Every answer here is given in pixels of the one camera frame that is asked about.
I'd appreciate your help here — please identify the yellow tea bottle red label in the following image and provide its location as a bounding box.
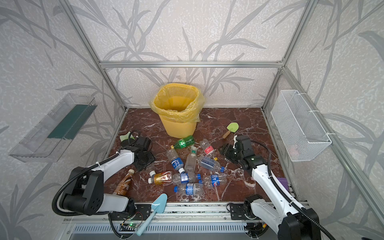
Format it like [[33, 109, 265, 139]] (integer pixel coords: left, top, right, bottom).
[[148, 171, 173, 185]]

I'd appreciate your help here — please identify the soda water bottle blue label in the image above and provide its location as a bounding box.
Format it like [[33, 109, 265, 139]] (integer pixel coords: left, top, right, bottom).
[[198, 156, 225, 173]]

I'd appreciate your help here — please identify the clear bottle red label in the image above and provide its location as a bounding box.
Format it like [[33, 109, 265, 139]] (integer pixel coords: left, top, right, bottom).
[[199, 139, 217, 159]]

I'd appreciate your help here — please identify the crushed bottle blue label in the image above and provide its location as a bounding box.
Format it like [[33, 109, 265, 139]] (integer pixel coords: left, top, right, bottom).
[[203, 173, 227, 189]]

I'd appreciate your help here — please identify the brown coffee bottle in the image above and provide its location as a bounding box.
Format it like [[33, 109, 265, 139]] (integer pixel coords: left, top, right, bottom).
[[113, 169, 135, 196]]

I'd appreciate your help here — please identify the clear bottle white cap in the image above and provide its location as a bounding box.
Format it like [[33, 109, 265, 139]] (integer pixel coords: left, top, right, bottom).
[[145, 163, 156, 177]]

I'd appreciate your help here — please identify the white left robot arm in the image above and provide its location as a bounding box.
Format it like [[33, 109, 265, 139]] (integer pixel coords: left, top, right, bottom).
[[52, 148, 155, 217]]

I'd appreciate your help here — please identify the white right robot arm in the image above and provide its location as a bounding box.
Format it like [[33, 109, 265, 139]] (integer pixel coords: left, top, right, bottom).
[[220, 144, 334, 240]]

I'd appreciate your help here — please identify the yellow ribbed waste bin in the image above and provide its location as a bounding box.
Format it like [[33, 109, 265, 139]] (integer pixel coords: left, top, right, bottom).
[[150, 83, 205, 139]]

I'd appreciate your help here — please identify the yellow plastic bin liner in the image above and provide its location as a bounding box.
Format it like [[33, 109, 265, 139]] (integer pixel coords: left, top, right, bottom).
[[149, 83, 206, 123]]

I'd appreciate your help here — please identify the clear bottle blue label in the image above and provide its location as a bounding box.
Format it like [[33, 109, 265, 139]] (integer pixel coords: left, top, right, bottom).
[[167, 146, 185, 174], [174, 183, 204, 196]]

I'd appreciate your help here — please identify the green plastic soda bottle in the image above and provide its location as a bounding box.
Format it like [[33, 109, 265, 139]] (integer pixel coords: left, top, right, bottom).
[[171, 135, 195, 149]]

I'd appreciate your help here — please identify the clear bottle blue cap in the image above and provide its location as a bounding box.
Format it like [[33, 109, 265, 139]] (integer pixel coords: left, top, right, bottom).
[[172, 172, 201, 186]]

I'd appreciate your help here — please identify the clear bottle green label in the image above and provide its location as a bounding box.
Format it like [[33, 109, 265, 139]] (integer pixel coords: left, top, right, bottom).
[[185, 146, 197, 173]]

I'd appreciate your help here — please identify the light blue plastic trowel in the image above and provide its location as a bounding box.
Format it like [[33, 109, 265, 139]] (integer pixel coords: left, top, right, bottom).
[[136, 194, 168, 236]]

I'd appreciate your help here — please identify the purple pink plastic trowel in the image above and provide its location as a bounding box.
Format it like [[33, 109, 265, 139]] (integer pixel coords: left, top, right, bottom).
[[277, 178, 290, 192]]

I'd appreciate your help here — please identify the clear bottle blue label front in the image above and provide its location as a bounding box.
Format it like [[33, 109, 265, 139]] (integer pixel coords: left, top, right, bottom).
[[174, 183, 204, 196]]

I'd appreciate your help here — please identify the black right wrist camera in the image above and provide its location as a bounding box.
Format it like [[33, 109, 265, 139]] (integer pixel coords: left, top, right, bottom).
[[234, 135, 254, 158]]

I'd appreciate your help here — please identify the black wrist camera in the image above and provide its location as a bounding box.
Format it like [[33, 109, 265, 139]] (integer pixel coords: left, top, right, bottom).
[[121, 137, 152, 152], [234, 135, 254, 158]]

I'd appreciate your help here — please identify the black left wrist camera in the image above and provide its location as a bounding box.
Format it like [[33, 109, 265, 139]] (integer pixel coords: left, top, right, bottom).
[[121, 137, 152, 152]]

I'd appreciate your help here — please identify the green trowel wooden handle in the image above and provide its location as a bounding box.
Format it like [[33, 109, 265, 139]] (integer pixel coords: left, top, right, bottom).
[[222, 122, 239, 139]]

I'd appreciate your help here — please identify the white wire mesh basket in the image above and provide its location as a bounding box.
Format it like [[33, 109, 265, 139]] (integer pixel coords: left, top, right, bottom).
[[271, 90, 332, 162]]

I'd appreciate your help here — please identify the clear acrylic wall shelf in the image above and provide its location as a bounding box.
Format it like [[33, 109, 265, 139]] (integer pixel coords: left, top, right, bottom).
[[9, 94, 98, 163]]

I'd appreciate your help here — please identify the aluminium frame rail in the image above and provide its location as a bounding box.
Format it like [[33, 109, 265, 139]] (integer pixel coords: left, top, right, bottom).
[[99, 61, 283, 69]]

